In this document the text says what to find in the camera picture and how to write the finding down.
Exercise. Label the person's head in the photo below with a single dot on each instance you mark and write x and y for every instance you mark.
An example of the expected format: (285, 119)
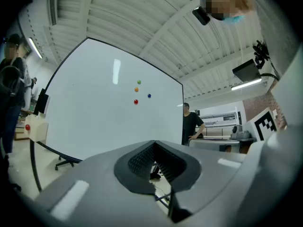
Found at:
(227, 1)

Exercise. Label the beige plastic box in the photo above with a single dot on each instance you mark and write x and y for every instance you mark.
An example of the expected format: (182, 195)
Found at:
(38, 129)

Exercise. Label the ceiling light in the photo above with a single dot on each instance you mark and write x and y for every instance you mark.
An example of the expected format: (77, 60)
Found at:
(35, 48)
(246, 84)

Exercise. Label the ceiling security camera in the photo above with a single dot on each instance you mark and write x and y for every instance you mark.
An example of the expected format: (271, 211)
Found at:
(180, 66)

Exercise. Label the black display mount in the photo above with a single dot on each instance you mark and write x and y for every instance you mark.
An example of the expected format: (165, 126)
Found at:
(260, 53)

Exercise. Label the orange round magnet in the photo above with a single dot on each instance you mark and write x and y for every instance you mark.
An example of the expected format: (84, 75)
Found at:
(136, 89)

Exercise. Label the black whiteboard stand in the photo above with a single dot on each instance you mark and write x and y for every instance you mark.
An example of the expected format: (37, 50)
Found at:
(34, 164)

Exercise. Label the white whiteboard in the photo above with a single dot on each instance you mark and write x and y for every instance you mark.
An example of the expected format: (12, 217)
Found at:
(94, 107)

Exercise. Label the person's grey shirt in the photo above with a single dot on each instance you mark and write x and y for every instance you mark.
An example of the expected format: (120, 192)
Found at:
(272, 20)

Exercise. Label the black whiteboard eraser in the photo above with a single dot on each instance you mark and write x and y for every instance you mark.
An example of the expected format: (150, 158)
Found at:
(42, 102)

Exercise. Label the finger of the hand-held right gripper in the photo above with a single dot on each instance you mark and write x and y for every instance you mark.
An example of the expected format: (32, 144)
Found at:
(208, 144)

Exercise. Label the black timer display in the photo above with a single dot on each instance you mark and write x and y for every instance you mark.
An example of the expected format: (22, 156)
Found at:
(246, 71)

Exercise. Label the ceiling air conditioner vent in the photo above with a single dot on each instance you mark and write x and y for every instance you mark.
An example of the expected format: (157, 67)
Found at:
(53, 6)

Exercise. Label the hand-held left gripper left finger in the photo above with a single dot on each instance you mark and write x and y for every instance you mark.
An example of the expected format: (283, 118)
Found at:
(94, 193)

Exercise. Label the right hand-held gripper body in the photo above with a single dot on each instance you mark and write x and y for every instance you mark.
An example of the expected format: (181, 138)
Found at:
(262, 124)

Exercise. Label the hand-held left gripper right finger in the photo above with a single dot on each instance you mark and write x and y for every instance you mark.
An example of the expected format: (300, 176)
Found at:
(213, 178)

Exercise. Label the black head camera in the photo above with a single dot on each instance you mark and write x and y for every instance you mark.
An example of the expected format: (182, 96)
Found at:
(201, 15)

